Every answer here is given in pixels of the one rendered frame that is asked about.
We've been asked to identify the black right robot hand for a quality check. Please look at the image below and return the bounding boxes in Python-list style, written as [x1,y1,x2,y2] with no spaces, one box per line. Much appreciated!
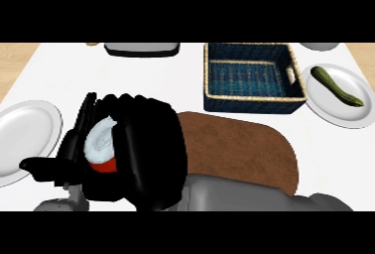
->
[79,92,190,212]

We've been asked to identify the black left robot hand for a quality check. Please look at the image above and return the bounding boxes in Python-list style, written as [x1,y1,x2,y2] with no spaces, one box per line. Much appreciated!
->
[17,91,98,189]

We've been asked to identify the red can with white end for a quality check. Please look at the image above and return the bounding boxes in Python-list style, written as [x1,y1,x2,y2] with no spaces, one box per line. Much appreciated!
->
[82,116,119,174]

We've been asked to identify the brown wooden cutting board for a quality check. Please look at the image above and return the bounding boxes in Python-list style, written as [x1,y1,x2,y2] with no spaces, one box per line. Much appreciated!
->
[175,110,299,197]

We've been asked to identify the blue wicker basket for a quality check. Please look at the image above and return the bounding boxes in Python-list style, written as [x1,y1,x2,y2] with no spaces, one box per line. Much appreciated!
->
[202,43,308,115]

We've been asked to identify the white plate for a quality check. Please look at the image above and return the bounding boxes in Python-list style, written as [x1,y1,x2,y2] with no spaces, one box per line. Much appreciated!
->
[299,63,375,130]
[0,99,64,189]

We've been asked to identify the green zucchini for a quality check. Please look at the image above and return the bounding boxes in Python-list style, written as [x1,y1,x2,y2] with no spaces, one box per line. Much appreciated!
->
[308,65,366,108]

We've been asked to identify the grey rounded object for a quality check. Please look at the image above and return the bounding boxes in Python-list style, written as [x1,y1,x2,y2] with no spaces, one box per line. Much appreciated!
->
[298,43,340,53]

